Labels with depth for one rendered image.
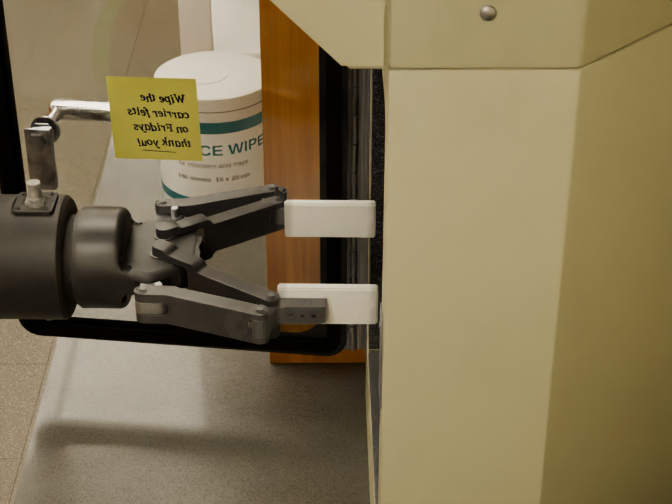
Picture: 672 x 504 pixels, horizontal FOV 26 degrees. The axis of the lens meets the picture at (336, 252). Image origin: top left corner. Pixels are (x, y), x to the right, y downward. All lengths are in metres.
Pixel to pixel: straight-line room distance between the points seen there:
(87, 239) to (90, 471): 0.30
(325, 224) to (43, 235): 0.22
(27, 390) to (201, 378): 1.63
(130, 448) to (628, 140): 0.58
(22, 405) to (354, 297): 1.99
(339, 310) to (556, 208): 0.20
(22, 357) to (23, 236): 2.05
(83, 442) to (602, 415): 0.49
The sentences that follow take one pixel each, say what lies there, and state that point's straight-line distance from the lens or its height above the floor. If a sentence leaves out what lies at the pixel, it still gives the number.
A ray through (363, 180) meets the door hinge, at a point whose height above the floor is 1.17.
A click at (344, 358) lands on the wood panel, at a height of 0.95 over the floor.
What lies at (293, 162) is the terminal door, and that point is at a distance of 1.22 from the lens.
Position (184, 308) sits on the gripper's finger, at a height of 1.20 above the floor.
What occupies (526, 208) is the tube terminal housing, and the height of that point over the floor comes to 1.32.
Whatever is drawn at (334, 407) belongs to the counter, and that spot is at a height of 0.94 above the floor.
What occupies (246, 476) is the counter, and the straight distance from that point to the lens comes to 1.27.
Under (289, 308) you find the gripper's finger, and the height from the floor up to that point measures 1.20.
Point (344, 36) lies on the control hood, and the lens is 0.83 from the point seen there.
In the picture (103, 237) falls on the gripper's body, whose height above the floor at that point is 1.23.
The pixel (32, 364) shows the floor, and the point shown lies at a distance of 3.07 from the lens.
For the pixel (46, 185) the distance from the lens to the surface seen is 1.27.
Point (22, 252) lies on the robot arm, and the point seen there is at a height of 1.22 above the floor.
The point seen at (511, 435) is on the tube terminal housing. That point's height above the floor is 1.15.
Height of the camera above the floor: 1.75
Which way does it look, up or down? 31 degrees down
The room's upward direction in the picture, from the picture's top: straight up
